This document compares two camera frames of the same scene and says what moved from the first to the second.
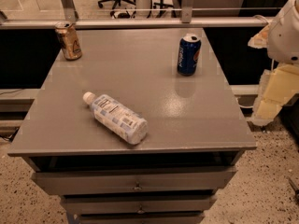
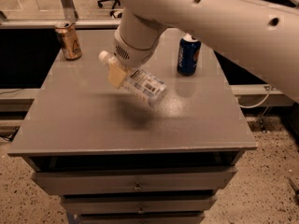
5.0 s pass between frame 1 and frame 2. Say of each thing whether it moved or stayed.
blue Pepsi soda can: stayed
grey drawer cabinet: stayed
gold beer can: stayed
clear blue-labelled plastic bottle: moved
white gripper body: moved
